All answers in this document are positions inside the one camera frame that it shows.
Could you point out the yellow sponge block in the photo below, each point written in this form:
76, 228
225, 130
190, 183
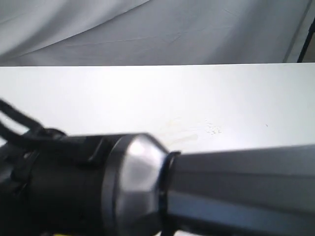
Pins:
61, 235

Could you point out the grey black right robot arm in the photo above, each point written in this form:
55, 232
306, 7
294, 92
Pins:
130, 185

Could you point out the grey fabric backdrop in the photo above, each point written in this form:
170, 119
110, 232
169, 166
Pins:
151, 32

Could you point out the black stand pole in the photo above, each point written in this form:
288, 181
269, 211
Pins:
307, 42

